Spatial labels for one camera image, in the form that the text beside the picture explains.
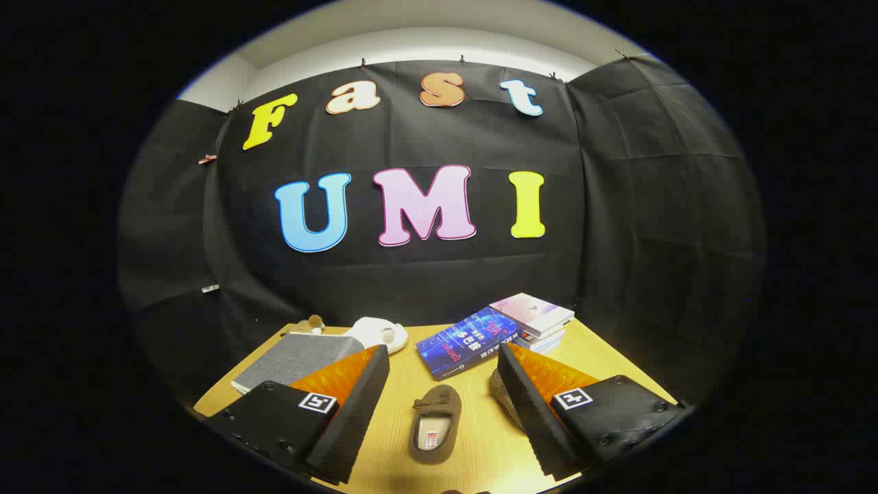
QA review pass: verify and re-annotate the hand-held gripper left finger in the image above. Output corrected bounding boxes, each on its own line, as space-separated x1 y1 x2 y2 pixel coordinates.
206 345 390 484

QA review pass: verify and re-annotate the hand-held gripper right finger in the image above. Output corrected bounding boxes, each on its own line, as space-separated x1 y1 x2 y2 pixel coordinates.
497 342 686 482

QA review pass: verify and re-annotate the grey fabric storage box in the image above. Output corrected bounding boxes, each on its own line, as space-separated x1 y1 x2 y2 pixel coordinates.
231 332 366 397

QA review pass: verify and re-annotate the light blue book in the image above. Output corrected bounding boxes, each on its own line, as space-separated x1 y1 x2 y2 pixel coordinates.
516 328 567 355

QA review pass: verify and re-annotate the white plush toy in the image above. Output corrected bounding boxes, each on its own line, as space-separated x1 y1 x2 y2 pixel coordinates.
342 316 410 355

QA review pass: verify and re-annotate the pink and white book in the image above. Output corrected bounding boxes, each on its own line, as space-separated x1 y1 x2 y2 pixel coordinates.
490 293 576 339

